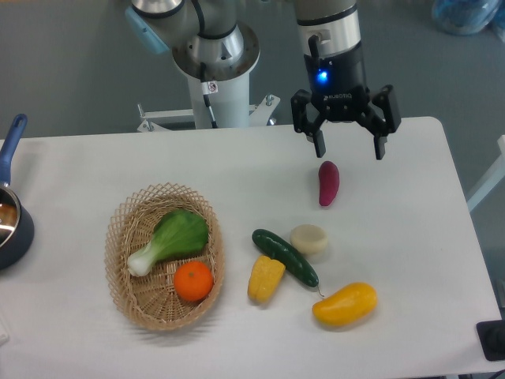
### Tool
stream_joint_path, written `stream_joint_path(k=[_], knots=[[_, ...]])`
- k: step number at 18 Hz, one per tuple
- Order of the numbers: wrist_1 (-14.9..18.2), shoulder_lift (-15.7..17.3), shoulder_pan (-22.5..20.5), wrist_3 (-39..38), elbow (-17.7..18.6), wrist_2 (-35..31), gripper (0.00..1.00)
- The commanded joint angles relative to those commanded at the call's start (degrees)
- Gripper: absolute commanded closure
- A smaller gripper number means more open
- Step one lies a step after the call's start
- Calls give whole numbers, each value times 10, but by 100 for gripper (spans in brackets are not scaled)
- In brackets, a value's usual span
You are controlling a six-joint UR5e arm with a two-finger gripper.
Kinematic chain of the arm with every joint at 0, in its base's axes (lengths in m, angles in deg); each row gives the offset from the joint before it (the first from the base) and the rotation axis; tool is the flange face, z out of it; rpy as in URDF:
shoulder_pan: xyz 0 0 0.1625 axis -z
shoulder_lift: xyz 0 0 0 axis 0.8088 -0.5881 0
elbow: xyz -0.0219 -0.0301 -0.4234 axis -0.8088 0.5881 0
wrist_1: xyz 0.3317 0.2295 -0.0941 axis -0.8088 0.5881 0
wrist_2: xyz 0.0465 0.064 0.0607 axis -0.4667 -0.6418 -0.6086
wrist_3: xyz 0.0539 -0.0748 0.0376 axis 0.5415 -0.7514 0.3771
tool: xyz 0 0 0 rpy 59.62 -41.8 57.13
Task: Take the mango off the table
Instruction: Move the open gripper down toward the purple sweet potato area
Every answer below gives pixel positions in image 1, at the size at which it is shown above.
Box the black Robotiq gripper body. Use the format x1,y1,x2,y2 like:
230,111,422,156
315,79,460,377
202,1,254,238
304,41,369,122

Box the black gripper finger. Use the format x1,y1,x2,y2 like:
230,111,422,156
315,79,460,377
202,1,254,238
357,84,402,160
290,89,327,158

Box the yellow mango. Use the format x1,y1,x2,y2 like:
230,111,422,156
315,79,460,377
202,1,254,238
312,282,378,327

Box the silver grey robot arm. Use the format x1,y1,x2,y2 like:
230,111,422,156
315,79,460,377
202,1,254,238
125,1,401,159

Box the purple sweet potato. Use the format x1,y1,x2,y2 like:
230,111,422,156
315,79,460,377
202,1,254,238
318,161,340,207

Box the cream round cake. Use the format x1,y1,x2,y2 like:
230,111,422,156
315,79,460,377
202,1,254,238
290,224,328,255

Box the blue plastic bag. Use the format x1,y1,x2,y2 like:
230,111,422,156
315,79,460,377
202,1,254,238
431,0,504,36

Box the dark green cucumber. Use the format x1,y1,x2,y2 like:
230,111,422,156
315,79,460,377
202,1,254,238
252,229,320,292

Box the yellow bell pepper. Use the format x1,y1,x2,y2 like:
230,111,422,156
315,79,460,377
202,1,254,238
248,255,286,303

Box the green bok choy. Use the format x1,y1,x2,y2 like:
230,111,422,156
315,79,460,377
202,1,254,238
127,209,208,277

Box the woven wicker basket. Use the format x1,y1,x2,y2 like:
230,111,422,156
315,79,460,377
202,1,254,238
105,183,225,331

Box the orange tangerine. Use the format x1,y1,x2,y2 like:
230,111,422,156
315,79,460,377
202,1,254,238
174,261,214,302

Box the black device at edge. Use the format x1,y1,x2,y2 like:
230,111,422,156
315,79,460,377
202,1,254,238
476,320,505,362

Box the blue saucepan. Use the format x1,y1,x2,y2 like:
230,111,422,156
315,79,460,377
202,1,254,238
1,114,35,270

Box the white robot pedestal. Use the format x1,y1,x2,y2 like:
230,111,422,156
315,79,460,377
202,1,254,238
137,71,280,133

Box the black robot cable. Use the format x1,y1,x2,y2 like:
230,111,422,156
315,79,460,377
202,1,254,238
198,62,219,129

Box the white frame at right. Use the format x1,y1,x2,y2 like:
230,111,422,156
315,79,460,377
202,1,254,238
466,135,504,212

